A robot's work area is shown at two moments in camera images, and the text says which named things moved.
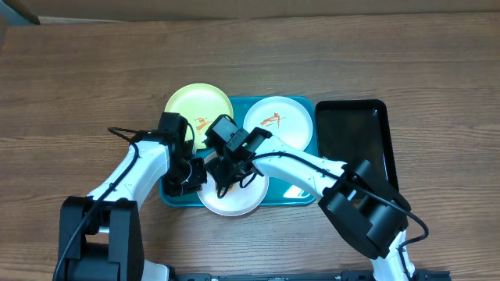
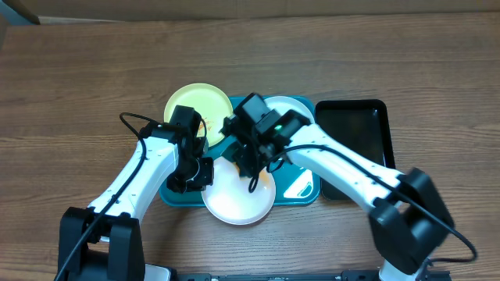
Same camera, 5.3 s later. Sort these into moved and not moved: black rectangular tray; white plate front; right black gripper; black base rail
Moved: right black gripper; white plate front
Not moved: black base rail; black rectangular tray
